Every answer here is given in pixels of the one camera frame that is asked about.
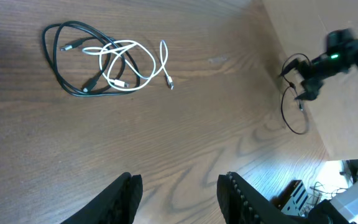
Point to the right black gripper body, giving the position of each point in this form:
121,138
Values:
310,73

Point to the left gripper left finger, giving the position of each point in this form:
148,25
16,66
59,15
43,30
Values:
117,203

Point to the white grey box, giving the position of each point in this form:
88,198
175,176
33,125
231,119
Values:
292,200

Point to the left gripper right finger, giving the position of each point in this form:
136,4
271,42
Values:
241,203

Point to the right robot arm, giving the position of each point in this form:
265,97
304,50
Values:
340,55

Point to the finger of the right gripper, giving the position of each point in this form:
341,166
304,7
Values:
290,66
310,93

